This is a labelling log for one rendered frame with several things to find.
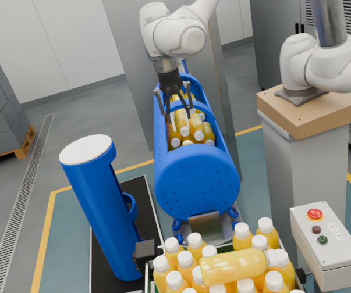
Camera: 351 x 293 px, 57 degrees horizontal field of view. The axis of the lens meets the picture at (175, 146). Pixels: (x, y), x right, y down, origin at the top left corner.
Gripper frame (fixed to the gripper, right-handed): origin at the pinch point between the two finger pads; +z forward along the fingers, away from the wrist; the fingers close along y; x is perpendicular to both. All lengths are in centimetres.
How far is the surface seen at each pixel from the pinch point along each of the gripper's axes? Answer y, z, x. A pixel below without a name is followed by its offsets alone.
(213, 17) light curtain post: -35, -13, -115
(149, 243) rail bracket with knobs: 18.2, 23.8, 33.4
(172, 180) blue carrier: 6.5, 8.5, 23.8
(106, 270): 70, 109, -37
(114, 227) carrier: 49, 64, -25
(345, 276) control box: -30, 19, 61
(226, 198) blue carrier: -9.4, 20.7, 23.9
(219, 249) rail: -3.2, 26.8, 39.1
